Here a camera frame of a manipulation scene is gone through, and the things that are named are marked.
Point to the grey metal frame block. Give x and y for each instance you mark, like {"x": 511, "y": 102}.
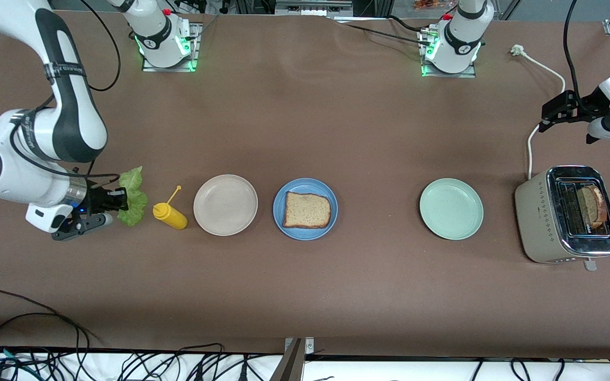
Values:
{"x": 310, "y": 8}

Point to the green lettuce leaf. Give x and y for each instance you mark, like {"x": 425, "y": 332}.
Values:
{"x": 135, "y": 206}

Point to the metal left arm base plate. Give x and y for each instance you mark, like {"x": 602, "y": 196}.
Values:
{"x": 469, "y": 75}

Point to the orange snack packet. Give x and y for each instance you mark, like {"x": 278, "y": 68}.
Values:
{"x": 427, "y": 4}

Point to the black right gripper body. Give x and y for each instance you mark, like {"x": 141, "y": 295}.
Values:
{"x": 96, "y": 199}

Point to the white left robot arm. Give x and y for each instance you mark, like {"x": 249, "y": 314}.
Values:
{"x": 458, "y": 37}

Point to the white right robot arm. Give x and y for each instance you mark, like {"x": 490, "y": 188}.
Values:
{"x": 66, "y": 121}

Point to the light green plate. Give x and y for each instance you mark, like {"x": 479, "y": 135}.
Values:
{"x": 450, "y": 209}

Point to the beige plate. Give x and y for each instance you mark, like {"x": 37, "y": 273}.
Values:
{"x": 225, "y": 205}

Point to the blue plate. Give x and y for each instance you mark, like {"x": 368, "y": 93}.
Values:
{"x": 305, "y": 183}

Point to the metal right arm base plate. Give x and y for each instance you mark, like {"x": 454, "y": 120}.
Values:
{"x": 196, "y": 53}

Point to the brown bread slice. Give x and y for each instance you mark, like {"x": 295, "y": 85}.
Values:
{"x": 307, "y": 210}
{"x": 593, "y": 206}

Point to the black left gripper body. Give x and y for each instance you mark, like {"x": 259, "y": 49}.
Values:
{"x": 587, "y": 105}

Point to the metal table edge bracket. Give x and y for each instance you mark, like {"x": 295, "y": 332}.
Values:
{"x": 294, "y": 360}

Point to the beige chrome toaster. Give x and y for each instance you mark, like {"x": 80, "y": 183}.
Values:
{"x": 535, "y": 211}

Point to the yellow squeeze bottle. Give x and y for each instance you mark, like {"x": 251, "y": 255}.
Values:
{"x": 172, "y": 217}

